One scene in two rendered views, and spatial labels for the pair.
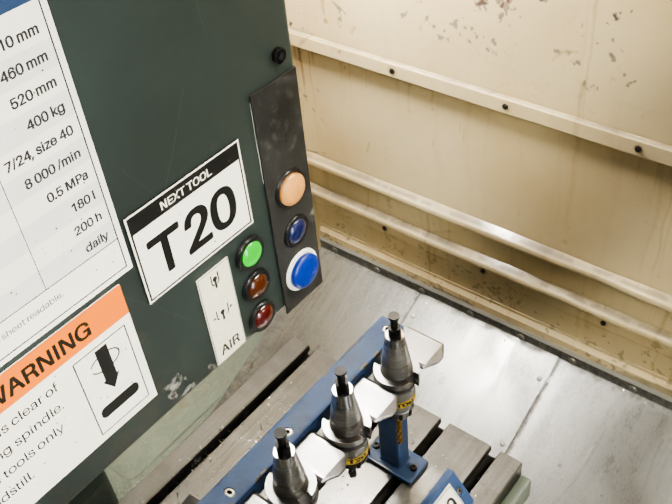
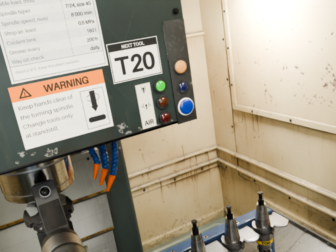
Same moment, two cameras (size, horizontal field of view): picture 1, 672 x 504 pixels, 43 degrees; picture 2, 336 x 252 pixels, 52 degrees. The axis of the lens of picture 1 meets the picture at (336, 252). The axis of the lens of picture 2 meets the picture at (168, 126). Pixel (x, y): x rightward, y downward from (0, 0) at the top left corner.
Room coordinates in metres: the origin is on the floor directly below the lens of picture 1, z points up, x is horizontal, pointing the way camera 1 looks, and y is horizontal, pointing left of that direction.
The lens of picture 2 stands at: (-0.14, -0.20, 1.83)
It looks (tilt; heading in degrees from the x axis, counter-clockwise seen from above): 17 degrees down; 23
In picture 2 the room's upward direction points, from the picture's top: 9 degrees counter-clockwise
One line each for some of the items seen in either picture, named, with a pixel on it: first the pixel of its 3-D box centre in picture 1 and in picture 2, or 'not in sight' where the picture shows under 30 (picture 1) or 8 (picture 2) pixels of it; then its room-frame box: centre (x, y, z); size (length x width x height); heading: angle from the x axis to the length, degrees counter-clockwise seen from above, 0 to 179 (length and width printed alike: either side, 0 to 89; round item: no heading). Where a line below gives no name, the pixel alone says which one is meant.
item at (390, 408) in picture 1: (372, 401); (248, 234); (0.71, -0.03, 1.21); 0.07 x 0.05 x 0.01; 48
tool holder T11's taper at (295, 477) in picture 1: (287, 467); (197, 243); (0.59, 0.08, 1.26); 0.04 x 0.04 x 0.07
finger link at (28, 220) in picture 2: not in sight; (36, 218); (0.35, 0.35, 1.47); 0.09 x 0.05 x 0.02; 61
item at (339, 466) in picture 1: (320, 458); (216, 250); (0.63, 0.05, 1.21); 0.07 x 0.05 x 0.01; 48
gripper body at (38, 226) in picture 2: not in sight; (57, 236); (0.33, 0.29, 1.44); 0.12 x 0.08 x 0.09; 48
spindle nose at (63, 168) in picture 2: not in sight; (34, 163); (0.42, 0.38, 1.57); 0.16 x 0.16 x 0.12
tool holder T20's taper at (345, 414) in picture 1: (344, 406); (231, 227); (0.67, 0.01, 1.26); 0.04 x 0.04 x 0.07
